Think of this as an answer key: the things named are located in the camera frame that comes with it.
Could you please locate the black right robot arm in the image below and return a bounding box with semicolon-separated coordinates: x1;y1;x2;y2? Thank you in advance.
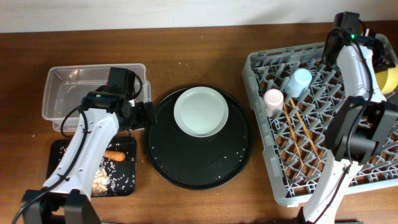
295;12;397;223

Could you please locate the wooden chopstick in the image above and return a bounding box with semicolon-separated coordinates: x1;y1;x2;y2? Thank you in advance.
290;99;322;163
283;103;304;165

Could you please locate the food scraps and rice pile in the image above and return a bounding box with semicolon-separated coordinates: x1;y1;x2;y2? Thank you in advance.
91;146;136;197

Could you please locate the yellow plastic bowl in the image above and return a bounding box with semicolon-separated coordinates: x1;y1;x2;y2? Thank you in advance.
376;65;398;95

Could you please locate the pink plastic cup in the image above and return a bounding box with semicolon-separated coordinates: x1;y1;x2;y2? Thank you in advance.
263;89;284;117

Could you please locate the black rectangular food tray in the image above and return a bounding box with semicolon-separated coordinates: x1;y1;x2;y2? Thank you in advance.
45;137;137;197

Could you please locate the orange carrot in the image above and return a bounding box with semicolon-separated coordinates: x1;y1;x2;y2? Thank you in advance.
103;151;126;162

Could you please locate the grey round plate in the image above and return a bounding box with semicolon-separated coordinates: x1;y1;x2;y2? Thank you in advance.
174;86;229;138

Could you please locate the round black tray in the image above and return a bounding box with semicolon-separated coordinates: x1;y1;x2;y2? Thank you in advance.
145;89;254;190

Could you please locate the light blue plastic cup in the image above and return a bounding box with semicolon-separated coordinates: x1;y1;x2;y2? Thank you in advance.
284;68;312;98

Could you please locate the clear plastic waste bin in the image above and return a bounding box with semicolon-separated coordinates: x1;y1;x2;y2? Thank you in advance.
42;63;152;132

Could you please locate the grey plastic dishwasher rack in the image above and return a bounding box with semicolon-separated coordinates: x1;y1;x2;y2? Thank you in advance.
241;33;398;208

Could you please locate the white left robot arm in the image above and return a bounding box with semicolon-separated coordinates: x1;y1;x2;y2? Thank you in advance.
12;67;156;223

